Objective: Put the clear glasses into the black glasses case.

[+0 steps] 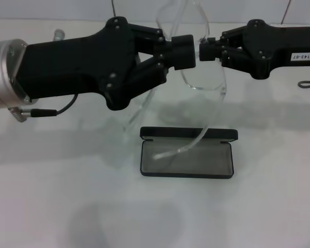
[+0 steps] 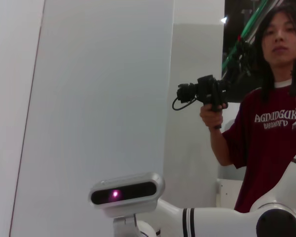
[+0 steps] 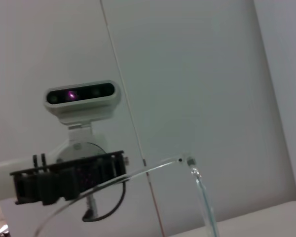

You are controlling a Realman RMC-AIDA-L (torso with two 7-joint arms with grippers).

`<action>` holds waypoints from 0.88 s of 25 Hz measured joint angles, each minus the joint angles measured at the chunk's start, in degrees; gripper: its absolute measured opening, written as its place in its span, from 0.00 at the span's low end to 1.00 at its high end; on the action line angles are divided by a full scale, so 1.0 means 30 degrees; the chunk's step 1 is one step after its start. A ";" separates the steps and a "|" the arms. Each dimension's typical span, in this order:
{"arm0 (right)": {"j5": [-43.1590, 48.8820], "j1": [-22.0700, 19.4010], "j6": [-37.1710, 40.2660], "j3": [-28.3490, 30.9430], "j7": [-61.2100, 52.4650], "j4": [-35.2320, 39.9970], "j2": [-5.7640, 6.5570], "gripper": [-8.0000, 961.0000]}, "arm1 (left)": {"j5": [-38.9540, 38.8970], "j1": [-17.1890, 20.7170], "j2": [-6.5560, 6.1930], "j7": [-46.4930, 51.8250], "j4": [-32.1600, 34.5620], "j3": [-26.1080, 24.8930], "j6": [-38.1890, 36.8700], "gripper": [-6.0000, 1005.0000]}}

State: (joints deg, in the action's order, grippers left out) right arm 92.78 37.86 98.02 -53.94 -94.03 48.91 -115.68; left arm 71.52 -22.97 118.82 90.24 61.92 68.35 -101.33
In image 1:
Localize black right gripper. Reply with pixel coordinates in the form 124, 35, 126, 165
199, 18, 310, 80

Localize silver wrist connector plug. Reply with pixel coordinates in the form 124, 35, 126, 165
53, 29, 66, 41

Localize clear plastic glasses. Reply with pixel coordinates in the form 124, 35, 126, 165
123, 0, 228, 162

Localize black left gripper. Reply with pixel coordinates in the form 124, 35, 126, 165
17, 17, 141, 112

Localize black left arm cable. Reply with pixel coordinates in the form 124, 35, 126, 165
7, 94, 80, 122

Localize black glasses case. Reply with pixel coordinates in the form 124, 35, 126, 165
139, 126, 238, 179

